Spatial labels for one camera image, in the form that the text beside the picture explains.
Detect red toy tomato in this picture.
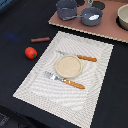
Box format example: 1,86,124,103
25,47,37,59

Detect brown toy sausage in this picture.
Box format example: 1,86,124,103
31,37,50,43

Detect white and blue toy fish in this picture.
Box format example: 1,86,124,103
89,15,100,20

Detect grey frying pan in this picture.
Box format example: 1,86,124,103
63,7,103,26

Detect beige round plate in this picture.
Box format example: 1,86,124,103
55,55,83,78

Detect white woven placemat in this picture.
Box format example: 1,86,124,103
13,31,113,128

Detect grey cooking pot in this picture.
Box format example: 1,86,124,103
56,0,77,19

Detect beige bowl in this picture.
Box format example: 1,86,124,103
118,4,128,30

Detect fork with orange handle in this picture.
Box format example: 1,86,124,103
44,71,85,89

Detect knife with orange handle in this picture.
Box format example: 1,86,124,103
56,50,97,62

